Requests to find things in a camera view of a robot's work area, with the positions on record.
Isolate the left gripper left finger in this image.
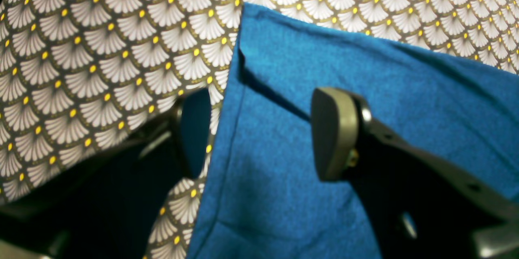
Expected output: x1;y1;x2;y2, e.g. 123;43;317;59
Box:
1;88;211;259

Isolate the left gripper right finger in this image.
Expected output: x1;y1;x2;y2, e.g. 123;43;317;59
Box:
310;87;519;259

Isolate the blue long-sleeve T-shirt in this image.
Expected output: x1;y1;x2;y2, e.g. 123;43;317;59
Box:
187;4;518;259

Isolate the fan-patterned table cloth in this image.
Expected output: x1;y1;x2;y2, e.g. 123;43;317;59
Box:
1;0;518;259

